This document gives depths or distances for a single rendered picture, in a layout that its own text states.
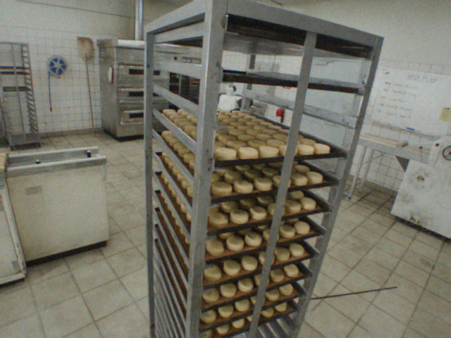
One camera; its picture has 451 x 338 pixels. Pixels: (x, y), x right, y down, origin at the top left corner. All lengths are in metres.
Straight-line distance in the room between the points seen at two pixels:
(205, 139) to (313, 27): 0.33
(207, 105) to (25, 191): 2.03
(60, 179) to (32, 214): 0.34
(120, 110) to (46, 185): 3.63
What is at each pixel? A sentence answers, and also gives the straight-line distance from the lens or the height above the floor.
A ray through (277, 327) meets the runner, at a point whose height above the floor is 0.68.
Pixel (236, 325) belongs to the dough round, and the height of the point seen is 0.87.
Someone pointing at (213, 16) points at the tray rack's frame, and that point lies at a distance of 0.52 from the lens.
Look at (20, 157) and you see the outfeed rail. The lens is 2.63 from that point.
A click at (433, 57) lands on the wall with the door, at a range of 4.90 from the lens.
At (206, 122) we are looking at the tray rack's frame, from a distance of 0.53.
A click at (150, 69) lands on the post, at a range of 1.11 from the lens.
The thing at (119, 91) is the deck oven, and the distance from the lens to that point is 5.72.
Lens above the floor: 1.70
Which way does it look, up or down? 21 degrees down
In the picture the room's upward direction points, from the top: 6 degrees clockwise
